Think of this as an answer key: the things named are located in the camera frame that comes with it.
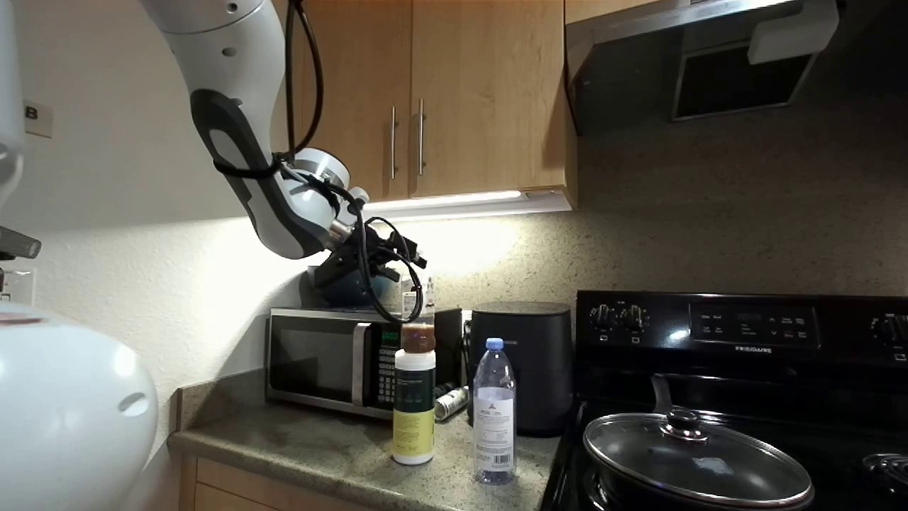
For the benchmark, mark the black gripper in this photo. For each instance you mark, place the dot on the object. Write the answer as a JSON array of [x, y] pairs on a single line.
[[368, 252]]

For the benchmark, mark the bottle with brown liquid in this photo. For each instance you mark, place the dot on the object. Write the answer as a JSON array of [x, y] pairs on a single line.
[[418, 315]]

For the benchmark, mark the clear plastic bottle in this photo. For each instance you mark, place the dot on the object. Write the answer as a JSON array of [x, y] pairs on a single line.
[[493, 414]]

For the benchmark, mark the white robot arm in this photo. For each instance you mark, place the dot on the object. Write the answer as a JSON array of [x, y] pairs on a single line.
[[298, 203]]

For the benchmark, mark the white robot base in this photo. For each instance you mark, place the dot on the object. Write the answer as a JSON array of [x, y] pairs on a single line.
[[76, 414]]

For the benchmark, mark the dark blue bowl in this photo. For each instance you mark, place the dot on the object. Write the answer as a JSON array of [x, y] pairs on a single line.
[[349, 286]]

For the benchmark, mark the stainless steel microwave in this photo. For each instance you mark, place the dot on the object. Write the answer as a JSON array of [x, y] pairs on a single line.
[[339, 361]]

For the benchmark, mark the white yellow canister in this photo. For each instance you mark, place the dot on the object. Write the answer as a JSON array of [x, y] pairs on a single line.
[[412, 414]]

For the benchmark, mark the wooden upper cabinets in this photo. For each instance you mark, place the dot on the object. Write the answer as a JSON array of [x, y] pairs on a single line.
[[444, 96]]

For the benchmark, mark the small spray can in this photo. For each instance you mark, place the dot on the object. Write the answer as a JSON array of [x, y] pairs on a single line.
[[448, 403]]

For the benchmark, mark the black air fryer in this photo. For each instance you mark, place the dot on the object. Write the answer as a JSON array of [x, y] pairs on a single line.
[[539, 352]]

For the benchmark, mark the range hood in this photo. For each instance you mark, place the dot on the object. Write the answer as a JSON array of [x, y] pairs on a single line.
[[673, 61]]

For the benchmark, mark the black pan with glass lid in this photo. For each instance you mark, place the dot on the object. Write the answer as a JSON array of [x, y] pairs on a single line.
[[669, 461]]

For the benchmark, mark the black electric stove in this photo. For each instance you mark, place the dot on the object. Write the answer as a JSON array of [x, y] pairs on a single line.
[[817, 376]]

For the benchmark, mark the wall outlet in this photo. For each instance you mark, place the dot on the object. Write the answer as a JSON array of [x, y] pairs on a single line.
[[38, 120]]

